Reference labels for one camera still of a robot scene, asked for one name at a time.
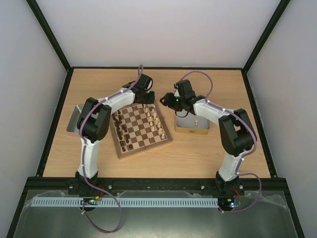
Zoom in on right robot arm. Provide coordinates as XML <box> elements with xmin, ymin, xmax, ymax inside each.
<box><xmin>160</xmin><ymin>80</ymin><xmax>257</xmax><ymax>194</ymax></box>

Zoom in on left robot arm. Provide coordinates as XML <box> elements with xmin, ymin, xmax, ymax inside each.
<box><xmin>68</xmin><ymin>73</ymin><xmax>155</xmax><ymax>195</ymax></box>

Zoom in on white pieces on board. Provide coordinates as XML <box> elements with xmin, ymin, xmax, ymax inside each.
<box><xmin>139</xmin><ymin>104</ymin><xmax>167</xmax><ymax>143</ymax></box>

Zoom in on wooden chess board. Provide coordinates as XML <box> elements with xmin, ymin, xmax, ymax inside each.
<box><xmin>109</xmin><ymin>102</ymin><xmax>172</xmax><ymax>159</ymax></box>

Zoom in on dark chess pieces group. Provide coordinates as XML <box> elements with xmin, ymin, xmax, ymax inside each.
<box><xmin>111</xmin><ymin>110</ymin><xmax>133</xmax><ymax>153</ymax></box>

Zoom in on gold metal tin tray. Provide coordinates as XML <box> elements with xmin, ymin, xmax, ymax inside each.
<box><xmin>174</xmin><ymin>110</ymin><xmax>211</xmax><ymax>135</ymax></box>

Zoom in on purple looped floor cable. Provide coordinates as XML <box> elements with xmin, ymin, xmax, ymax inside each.
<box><xmin>82</xmin><ymin>190</ymin><xmax>123</xmax><ymax>233</ymax></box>

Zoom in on light blue slotted cable duct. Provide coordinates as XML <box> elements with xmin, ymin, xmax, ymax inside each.
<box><xmin>31</xmin><ymin>197</ymin><xmax>218</xmax><ymax>208</ymax></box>

